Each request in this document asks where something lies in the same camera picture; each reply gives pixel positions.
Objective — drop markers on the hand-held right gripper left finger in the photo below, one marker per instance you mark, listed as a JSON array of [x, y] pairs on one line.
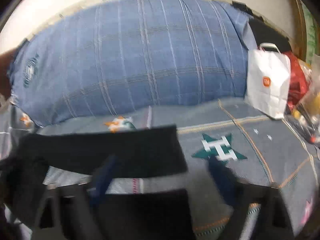
[[103, 177]]

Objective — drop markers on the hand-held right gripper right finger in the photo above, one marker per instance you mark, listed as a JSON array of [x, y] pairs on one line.
[[220, 177]]

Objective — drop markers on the black pants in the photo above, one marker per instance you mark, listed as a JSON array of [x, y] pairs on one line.
[[140, 150]]

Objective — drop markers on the grey garment with pink star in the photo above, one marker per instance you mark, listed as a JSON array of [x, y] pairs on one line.
[[257, 155]]

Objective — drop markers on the white paper bag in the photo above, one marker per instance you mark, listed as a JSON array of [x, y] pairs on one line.
[[268, 85]]

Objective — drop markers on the clear plastic bag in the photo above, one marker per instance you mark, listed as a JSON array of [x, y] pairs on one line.
[[308, 105]]

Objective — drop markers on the red plastic bag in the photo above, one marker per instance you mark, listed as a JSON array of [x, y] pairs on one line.
[[297, 80]]

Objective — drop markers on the blue plaid shirt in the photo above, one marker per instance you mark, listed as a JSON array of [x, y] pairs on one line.
[[140, 55]]

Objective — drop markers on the wooden green framed panel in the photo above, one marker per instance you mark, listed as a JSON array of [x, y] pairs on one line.
[[303, 25]]

